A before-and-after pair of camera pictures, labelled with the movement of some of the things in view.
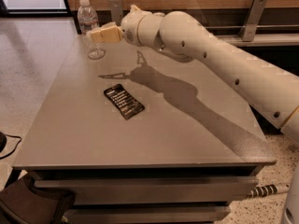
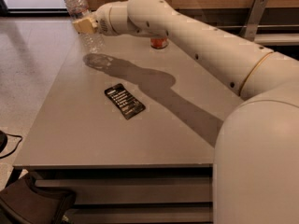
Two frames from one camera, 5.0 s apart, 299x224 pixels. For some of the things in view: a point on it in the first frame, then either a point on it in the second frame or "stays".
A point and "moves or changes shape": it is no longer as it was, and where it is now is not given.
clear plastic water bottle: (88, 21) moves or changes shape
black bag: (22, 203) stays
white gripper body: (129, 27) to (103, 19)
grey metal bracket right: (249, 27) stays
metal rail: (259, 26) stays
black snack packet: (127, 105) stays
